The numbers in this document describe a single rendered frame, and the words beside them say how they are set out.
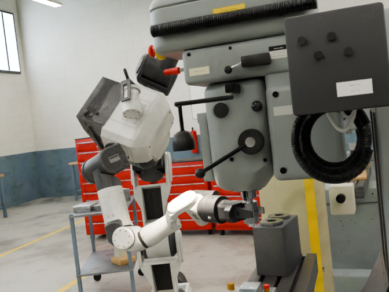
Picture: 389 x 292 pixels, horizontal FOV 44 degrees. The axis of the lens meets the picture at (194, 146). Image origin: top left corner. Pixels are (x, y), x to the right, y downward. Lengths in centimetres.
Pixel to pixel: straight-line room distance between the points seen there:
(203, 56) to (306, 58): 40
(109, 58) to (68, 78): 124
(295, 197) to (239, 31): 202
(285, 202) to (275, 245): 137
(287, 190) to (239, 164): 186
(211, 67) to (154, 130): 51
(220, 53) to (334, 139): 38
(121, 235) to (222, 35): 75
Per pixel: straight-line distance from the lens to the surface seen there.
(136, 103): 171
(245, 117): 136
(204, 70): 137
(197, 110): 1097
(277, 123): 132
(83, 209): 444
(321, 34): 107
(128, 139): 176
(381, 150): 127
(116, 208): 171
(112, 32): 1190
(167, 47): 140
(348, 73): 106
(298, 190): 321
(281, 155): 133
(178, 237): 214
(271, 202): 325
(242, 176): 139
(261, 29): 133
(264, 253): 191
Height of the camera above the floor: 153
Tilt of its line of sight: 3 degrees down
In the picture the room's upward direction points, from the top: 6 degrees counter-clockwise
